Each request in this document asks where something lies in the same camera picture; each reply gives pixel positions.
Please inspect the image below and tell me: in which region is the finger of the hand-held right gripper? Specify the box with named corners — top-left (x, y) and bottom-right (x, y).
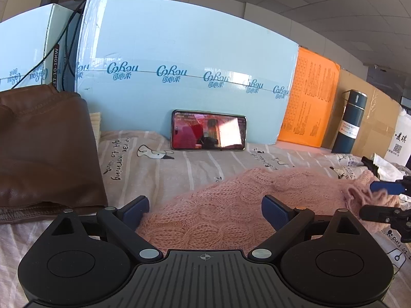
top-left (369, 175), bottom-right (411, 196)
top-left (360, 205), bottom-right (411, 243)

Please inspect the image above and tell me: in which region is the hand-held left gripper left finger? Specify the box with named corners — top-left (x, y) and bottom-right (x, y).
top-left (42, 196), bottom-right (163, 263)

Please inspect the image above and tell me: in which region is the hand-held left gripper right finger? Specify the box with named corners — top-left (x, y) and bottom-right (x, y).
top-left (248, 195), bottom-right (370, 263)

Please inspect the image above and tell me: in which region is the pink knitted sweater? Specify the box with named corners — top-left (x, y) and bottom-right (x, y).
top-left (136, 167), bottom-right (402, 254)

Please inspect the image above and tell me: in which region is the brown leather garment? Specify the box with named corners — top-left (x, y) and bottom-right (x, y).
top-left (0, 84), bottom-right (109, 224)

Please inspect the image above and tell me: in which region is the white crumpled plastic bag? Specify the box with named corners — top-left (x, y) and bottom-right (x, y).
top-left (372, 154), bottom-right (407, 180)

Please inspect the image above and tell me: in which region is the white printed bag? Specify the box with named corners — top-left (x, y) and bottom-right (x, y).
top-left (384, 106), bottom-right (411, 169)

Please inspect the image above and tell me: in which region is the brown cardboard box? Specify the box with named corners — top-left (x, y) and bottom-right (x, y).
top-left (321, 69), bottom-right (402, 155)

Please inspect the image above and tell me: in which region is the striped printed bed sheet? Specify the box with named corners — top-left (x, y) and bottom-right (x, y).
top-left (0, 130), bottom-right (411, 308)

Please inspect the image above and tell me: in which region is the dark blue thermos bottle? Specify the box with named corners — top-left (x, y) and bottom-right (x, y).
top-left (331, 89), bottom-right (367, 155)

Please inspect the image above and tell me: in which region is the black smartphone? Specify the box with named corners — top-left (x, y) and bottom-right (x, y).
top-left (171, 110), bottom-right (247, 151)

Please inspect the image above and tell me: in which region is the orange printed board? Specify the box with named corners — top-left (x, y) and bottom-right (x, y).
top-left (277, 46), bottom-right (341, 149)

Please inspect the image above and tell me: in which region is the dark box with label strip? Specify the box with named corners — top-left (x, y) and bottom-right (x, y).
top-left (48, 0), bottom-right (86, 93)

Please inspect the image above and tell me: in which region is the large light blue carton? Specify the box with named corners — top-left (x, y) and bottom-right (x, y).
top-left (75, 0), bottom-right (300, 145)

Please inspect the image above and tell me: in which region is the small light blue carton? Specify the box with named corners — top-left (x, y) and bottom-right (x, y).
top-left (0, 3), bottom-right (61, 92)

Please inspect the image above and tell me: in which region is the black hanging cable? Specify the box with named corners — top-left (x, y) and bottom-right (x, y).
top-left (30, 0), bottom-right (86, 92)

